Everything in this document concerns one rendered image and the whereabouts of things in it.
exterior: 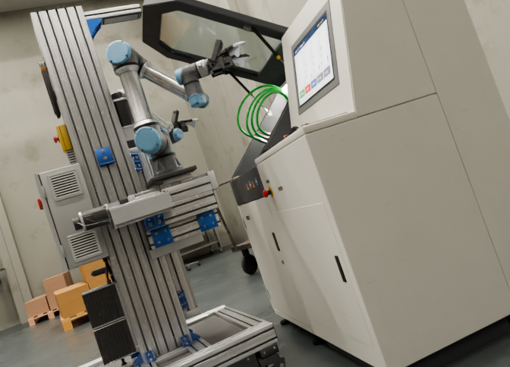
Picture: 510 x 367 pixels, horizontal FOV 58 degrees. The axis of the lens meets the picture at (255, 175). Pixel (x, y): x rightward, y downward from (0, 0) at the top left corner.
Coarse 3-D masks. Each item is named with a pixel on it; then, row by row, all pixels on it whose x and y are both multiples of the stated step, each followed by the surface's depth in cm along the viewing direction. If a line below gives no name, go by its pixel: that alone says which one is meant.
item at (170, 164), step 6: (162, 156) 218; (168, 156) 219; (174, 156) 221; (156, 162) 219; (162, 162) 218; (168, 162) 218; (174, 162) 219; (180, 162) 223; (156, 168) 218; (162, 168) 217; (168, 168) 216; (174, 168) 217; (180, 168) 219; (156, 174) 218
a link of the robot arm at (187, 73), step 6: (186, 66) 208; (192, 66) 207; (180, 72) 207; (186, 72) 207; (192, 72) 206; (198, 72) 207; (180, 78) 207; (186, 78) 207; (192, 78) 207; (198, 78) 209; (180, 84) 210
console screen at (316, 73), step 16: (320, 16) 190; (304, 32) 208; (320, 32) 190; (304, 48) 209; (320, 48) 192; (304, 64) 210; (320, 64) 193; (336, 64) 178; (304, 80) 211; (320, 80) 194; (336, 80) 179; (304, 96) 213; (320, 96) 195
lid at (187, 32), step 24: (144, 0) 238; (168, 0) 230; (192, 0) 230; (144, 24) 258; (168, 24) 257; (192, 24) 252; (216, 24) 247; (240, 24) 239; (264, 24) 237; (168, 48) 287; (192, 48) 281; (240, 48) 270; (264, 48) 264; (240, 72) 300; (264, 72) 294
